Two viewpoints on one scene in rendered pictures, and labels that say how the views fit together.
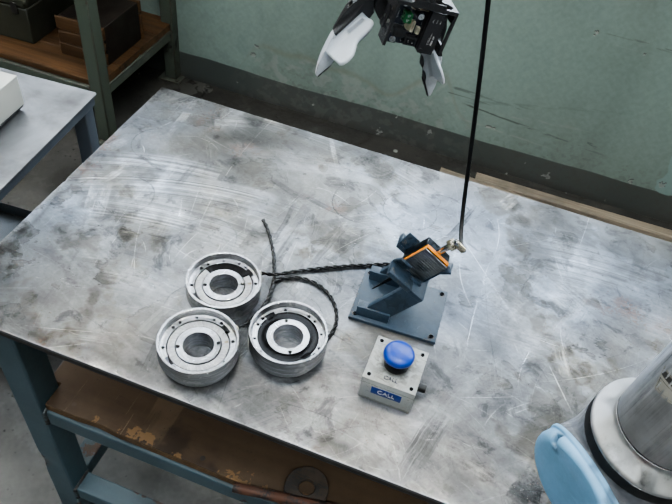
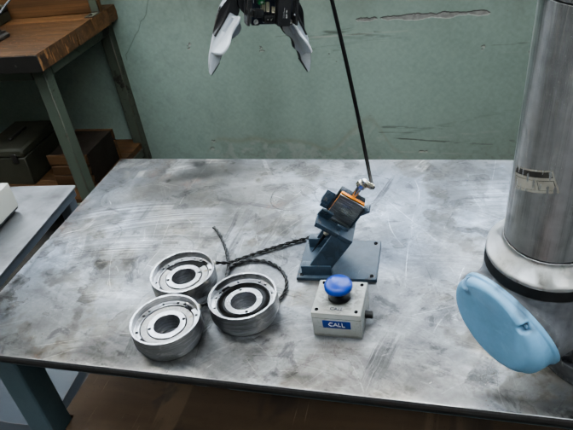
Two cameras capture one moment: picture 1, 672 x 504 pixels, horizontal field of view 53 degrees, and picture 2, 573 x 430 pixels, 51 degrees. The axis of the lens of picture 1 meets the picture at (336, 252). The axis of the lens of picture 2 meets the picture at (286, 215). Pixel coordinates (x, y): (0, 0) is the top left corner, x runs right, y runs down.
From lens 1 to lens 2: 0.22 m
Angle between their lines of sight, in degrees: 13
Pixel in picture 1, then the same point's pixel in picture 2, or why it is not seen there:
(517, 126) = (445, 143)
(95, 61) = (83, 181)
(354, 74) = (298, 140)
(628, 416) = (510, 229)
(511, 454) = (463, 349)
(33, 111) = (26, 209)
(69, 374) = (80, 406)
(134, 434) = not seen: outside the picture
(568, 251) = (483, 188)
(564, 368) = not seen: hidden behind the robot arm
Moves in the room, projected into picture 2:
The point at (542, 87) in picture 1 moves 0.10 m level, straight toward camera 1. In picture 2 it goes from (454, 105) to (453, 116)
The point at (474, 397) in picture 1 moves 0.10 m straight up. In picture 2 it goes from (419, 313) to (419, 259)
